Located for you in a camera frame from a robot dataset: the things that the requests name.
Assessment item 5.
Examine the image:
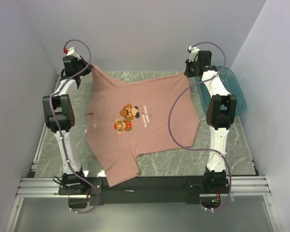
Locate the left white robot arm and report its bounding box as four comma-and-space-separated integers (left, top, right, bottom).
42, 51, 92, 195

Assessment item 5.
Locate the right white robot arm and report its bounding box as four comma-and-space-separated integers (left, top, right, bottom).
185, 46, 237, 193

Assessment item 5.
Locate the aluminium frame rail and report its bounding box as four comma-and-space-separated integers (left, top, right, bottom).
16, 176, 271, 198

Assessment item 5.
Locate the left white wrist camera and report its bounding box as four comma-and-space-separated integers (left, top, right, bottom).
63, 46, 81, 60

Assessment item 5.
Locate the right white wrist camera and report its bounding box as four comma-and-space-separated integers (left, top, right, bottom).
188, 46, 200, 62

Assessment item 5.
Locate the teal plastic basin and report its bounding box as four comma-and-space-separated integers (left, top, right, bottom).
197, 67, 247, 116

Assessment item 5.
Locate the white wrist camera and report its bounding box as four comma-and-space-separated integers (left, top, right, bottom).
63, 46, 81, 60
188, 46, 200, 62

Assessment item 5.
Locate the pink printed t shirt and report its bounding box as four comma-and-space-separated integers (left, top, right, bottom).
86, 66, 200, 187

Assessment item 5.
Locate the black base beam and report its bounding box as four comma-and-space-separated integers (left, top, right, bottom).
53, 172, 231, 209

